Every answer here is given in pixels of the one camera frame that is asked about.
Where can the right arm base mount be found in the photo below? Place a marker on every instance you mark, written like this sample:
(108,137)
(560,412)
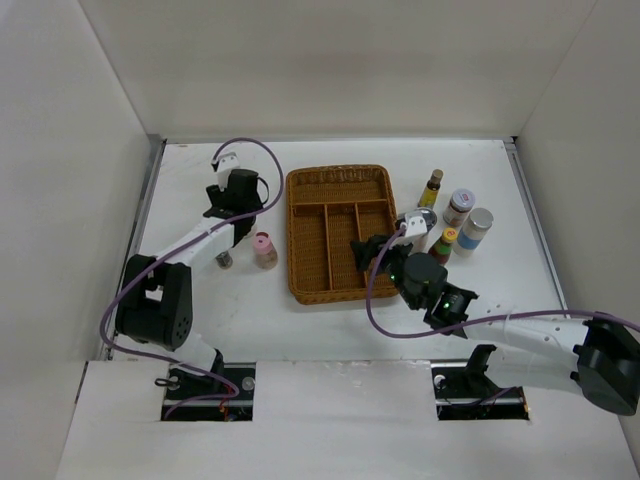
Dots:
(463,391)

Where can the red sauce bottle yellow cap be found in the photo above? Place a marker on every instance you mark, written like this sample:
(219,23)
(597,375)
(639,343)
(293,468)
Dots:
(442,247)

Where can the yellow oil bottle brown cap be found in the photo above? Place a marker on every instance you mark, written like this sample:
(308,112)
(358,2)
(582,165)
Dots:
(431,190)

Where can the pink cap spice jar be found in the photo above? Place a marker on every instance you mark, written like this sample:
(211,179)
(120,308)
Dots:
(265,254)

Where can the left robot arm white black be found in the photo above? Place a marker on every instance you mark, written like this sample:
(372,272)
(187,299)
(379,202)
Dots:
(157,308)

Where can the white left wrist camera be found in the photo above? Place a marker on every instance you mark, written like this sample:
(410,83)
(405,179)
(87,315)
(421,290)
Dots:
(223,166)

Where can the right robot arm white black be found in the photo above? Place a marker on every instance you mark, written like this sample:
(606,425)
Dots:
(592,354)

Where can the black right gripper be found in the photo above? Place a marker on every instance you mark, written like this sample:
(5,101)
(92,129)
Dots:
(366,250)

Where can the brown wicker divided basket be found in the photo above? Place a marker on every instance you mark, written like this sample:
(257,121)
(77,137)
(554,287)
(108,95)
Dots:
(327,209)

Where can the red label white lid jar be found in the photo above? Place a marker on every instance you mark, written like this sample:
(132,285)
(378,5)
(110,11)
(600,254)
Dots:
(460,204)

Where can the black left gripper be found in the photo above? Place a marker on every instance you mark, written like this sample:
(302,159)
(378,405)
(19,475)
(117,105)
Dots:
(217,195)

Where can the silver lid blue label jar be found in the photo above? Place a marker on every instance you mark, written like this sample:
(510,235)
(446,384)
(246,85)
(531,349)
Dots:
(477,224)

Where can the clear lid powder jar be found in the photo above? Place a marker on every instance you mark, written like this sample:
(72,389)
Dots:
(430,219)

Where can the black cap pepper shaker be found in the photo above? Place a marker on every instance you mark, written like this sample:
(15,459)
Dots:
(224,260)

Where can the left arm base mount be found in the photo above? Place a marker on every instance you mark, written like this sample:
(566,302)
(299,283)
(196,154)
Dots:
(190,398)

